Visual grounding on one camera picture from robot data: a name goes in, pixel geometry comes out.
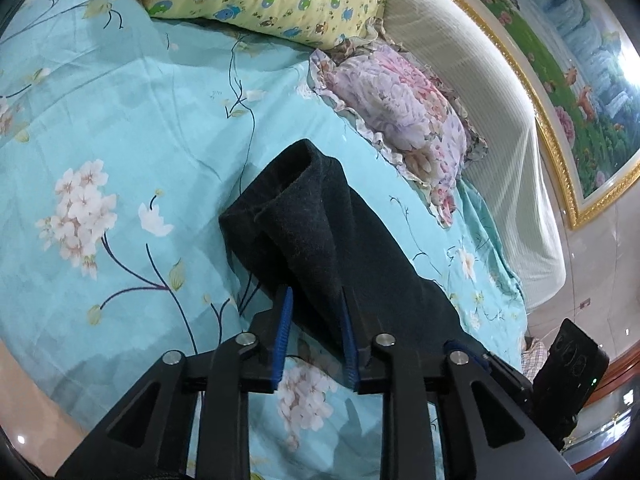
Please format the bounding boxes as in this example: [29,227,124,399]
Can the pink floral ruffled pillow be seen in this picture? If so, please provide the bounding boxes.
[307,42,489,231]

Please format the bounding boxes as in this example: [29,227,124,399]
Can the wooden cabinet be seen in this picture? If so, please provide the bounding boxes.
[565,345,640,473]

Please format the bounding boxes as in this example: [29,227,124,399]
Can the plaid cloth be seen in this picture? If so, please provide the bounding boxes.
[521,337,547,377]

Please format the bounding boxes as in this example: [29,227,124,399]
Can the gold framed landscape painting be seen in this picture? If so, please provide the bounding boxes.
[400,0,640,231]

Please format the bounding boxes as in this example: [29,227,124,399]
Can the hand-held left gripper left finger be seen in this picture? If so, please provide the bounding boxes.
[55,285,295,480]

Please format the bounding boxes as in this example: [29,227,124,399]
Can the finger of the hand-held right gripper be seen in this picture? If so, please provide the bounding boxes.
[472,352,534,424]

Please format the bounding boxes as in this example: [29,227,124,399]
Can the cream padded headboard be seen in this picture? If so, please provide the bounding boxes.
[382,0,566,311]

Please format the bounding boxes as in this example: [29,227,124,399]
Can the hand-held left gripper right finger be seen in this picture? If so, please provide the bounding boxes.
[341,292,582,480]

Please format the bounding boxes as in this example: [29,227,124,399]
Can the dark grey pants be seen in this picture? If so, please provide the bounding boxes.
[218,139,501,386]

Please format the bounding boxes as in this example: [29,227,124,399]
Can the turquoise floral bed sheet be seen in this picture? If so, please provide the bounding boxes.
[0,0,529,480]

